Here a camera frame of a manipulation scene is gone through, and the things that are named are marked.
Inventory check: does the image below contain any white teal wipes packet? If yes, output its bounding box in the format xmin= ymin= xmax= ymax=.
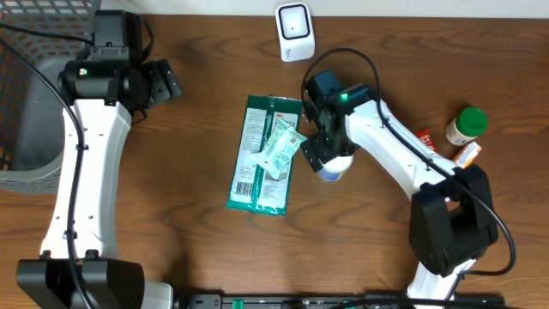
xmin=249 ymin=118 xmax=306 ymax=180

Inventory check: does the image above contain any grey plastic mesh basket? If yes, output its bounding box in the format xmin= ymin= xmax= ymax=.
xmin=1 ymin=0 xmax=100 ymax=194

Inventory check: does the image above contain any black cable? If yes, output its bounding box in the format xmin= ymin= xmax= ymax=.
xmin=0 ymin=21 xmax=98 ymax=309
xmin=299 ymin=46 xmax=516 ymax=278

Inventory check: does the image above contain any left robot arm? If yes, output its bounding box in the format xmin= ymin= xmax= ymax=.
xmin=16 ymin=10 xmax=184 ymax=309

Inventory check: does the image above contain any red coffee stick sachet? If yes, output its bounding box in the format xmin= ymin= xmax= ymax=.
xmin=416 ymin=130 xmax=437 ymax=152

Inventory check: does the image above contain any right black cable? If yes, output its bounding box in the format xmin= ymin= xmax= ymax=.
xmin=299 ymin=46 xmax=516 ymax=278

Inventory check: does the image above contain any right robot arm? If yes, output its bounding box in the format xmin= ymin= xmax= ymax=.
xmin=301 ymin=70 xmax=498 ymax=300

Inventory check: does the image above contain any green white glove package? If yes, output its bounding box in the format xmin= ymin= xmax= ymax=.
xmin=226 ymin=95 xmax=301 ymax=215

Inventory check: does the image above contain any blue white yogurt cup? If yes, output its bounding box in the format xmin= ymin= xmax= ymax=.
xmin=317 ymin=155 xmax=353 ymax=181

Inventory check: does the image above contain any white barcode scanner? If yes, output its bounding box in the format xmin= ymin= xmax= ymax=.
xmin=274 ymin=2 xmax=316 ymax=63

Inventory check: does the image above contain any left black cable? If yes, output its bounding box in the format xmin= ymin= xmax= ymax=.
xmin=0 ymin=21 xmax=98 ymax=309

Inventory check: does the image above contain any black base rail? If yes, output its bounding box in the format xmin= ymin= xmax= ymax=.
xmin=174 ymin=293 xmax=507 ymax=309

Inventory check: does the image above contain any green lid jar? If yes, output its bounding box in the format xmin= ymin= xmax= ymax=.
xmin=445 ymin=107 xmax=489 ymax=146

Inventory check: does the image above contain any small orange box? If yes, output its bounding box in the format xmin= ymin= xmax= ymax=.
xmin=453 ymin=141 xmax=482 ymax=168

